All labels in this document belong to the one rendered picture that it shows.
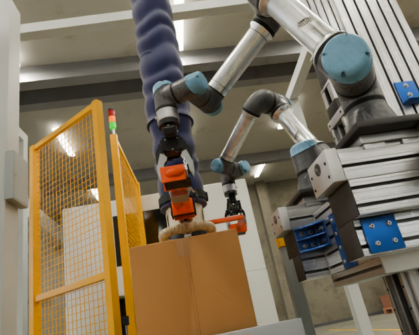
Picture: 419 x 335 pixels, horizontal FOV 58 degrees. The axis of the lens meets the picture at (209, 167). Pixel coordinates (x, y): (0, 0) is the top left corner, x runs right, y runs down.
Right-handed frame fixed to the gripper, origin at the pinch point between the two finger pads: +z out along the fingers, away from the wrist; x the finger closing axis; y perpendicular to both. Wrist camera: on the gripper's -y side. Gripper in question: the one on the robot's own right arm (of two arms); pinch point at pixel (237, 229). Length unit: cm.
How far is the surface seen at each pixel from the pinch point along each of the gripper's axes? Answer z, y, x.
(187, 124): -48, 36, -18
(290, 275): 28.9, 9.8, 19.1
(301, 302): 41.9, 9.8, 21.2
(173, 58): -86, 39, -19
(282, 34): -358, -278, 170
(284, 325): 48, 66, 0
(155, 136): -44, 36, -34
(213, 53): -347, -286, 54
